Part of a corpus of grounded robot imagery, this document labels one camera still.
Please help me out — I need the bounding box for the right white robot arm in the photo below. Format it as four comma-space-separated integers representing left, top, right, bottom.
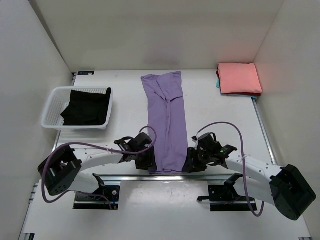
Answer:
182, 132, 316, 221

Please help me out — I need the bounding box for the black t shirt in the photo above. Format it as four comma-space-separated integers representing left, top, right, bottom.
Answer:
60, 87, 112, 126

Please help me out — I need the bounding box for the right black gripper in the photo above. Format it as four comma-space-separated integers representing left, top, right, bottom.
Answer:
183, 147, 212, 174

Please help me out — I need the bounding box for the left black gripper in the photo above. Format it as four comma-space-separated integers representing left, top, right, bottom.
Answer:
134, 144, 157, 171

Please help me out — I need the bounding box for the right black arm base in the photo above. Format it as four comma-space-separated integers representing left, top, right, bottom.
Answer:
197, 173, 251, 212

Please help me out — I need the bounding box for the white plastic basket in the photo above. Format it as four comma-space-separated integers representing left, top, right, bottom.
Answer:
41, 86, 114, 130

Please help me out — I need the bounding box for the purple t shirt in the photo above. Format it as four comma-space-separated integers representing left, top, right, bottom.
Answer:
141, 71, 188, 175

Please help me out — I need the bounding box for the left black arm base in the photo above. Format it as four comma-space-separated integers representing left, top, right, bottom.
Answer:
73, 174, 121, 211

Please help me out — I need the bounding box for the pink folded t shirt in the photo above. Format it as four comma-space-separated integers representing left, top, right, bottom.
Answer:
217, 62, 263, 96

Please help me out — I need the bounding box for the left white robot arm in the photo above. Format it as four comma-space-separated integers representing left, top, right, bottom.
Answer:
38, 132, 157, 199

